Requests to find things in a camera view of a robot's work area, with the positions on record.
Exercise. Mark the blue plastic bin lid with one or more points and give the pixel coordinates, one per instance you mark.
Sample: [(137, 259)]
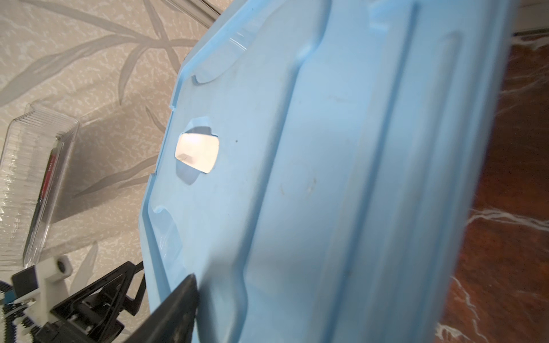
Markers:
[(319, 164)]

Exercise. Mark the clear wall shelf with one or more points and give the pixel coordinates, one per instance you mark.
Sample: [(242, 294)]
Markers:
[(34, 162)]

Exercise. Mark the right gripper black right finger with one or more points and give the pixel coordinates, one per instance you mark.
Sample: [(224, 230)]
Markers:
[(173, 320)]

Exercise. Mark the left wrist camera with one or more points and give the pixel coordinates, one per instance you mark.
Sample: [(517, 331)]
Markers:
[(40, 288)]

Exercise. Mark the aluminium frame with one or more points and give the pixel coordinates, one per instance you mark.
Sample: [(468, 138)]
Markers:
[(200, 10)]

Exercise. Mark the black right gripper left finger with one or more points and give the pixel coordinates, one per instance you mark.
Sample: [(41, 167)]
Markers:
[(91, 314)]

